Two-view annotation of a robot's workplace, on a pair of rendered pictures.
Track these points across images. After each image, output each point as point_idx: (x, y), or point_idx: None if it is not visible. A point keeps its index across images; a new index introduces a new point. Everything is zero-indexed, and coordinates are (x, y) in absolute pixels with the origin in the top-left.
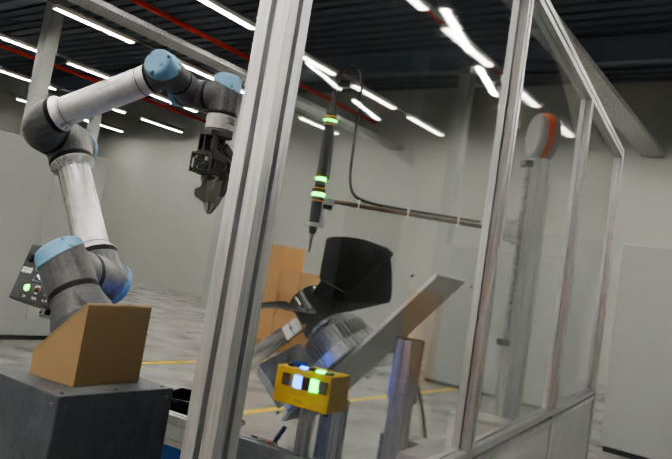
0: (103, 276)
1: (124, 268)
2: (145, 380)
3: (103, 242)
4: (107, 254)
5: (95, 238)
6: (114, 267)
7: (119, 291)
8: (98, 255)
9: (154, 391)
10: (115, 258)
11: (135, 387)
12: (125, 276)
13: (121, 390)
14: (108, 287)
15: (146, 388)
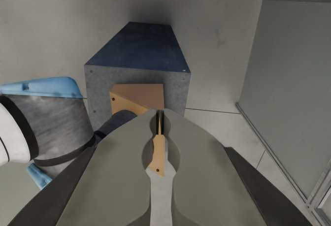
0: (91, 141)
1: (55, 103)
2: (161, 75)
3: (24, 153)
4: (49, 141)
5: (6, 160)
6: (71, 127)
7: (82, 99)
8: (60, 155)
9: (187, 90)
10: (51, 127)
11: (177, 99)
12: (70, 101)
13: (180, 114)
14: (89, 121)
15: (182, 94)
